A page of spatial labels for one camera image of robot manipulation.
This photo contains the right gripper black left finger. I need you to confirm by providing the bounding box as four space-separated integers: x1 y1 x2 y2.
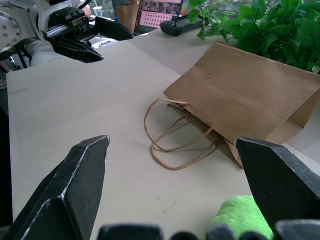
3 134 111 240

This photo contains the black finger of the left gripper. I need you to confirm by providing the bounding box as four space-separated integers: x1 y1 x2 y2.
50 36 104 64
94 16 134 41

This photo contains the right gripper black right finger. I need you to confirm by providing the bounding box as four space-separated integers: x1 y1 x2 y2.
234 136 320 227

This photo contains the small brown paper bag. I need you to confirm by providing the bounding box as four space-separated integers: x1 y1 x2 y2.
115 2 140 28

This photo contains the clear plastic cup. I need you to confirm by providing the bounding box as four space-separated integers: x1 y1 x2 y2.
92 5 104 18

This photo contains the monitor with pink screen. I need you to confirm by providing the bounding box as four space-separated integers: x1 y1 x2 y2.
135 0 185 29

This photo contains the green soft toy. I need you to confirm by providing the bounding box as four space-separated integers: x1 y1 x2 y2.
206 195 275 240

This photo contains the black handheld controller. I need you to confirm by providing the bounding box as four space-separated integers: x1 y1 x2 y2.
159 16 210 37

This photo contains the green leafy artificial plant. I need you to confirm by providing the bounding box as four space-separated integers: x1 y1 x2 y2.
186 0 320 75

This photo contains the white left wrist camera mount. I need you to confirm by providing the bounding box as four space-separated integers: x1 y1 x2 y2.
33 0 55 41

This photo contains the brown paper bag with handles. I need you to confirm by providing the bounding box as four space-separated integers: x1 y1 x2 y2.
143 41 320 171

